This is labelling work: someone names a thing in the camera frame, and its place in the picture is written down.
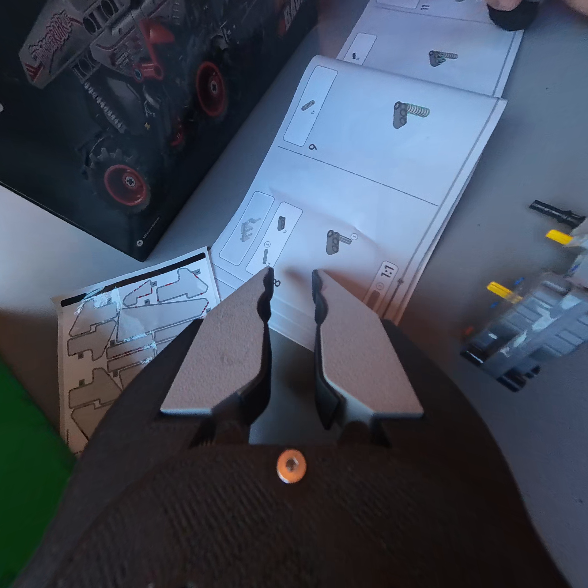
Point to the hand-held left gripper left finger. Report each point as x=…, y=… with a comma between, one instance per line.
x=220, y=353

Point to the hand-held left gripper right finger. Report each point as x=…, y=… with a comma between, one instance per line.
x=363, y=363

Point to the grey lego model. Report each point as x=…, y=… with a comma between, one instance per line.
x=537, y=330

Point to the black lego axle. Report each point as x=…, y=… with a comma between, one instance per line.
x=551, y=212

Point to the white lego instruction booklet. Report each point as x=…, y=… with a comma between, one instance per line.
x=367, y=160

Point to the yellow lego piece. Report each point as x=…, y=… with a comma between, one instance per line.
x=558, y=236

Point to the black lego set box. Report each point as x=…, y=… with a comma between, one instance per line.
x=69, y=147

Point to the person's right hand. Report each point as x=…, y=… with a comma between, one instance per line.
x=503, y=3

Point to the white sticker sheet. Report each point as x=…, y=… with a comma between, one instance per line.
x=92, y=330

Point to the green mat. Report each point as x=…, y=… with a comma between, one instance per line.
x=27, y=459

